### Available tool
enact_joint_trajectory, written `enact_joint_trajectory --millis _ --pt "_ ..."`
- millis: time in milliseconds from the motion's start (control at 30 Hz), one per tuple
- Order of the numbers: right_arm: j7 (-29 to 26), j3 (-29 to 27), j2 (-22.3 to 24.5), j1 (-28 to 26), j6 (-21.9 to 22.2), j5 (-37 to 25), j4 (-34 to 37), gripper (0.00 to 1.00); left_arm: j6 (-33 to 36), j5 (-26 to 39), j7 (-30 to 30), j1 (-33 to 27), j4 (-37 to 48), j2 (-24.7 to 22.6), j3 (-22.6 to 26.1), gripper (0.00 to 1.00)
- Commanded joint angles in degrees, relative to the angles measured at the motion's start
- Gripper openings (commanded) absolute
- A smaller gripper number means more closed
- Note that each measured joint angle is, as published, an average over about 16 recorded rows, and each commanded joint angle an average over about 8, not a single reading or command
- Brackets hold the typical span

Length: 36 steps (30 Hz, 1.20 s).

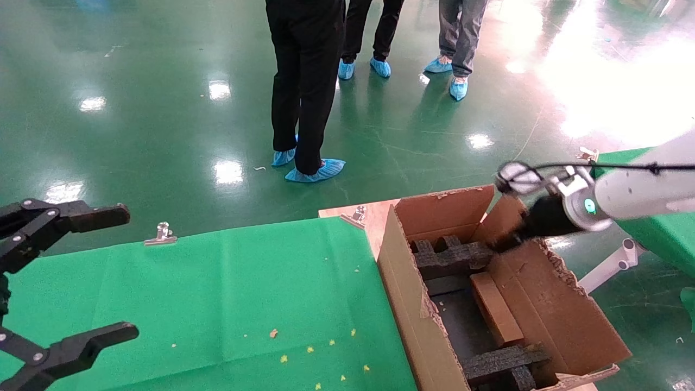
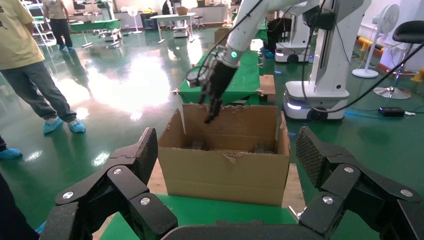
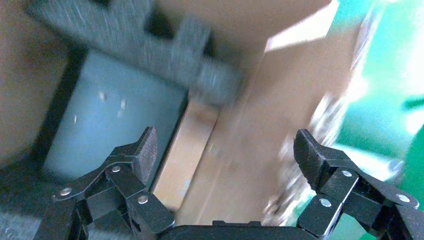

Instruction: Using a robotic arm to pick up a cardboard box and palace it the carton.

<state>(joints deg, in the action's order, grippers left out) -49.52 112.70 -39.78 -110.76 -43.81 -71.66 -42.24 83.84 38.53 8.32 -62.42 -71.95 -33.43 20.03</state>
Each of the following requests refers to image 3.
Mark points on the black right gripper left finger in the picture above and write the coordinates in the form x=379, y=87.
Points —
x=144, y=155

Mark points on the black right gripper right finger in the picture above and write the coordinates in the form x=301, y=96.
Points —
x=308, y=155

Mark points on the large open cardboard carton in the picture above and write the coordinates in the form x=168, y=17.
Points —
x=291, y=99

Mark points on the pale blue flat panel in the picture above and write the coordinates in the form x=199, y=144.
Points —
x=116, y=116

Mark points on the black foam insert block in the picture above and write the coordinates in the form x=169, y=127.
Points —
x=149, y=43

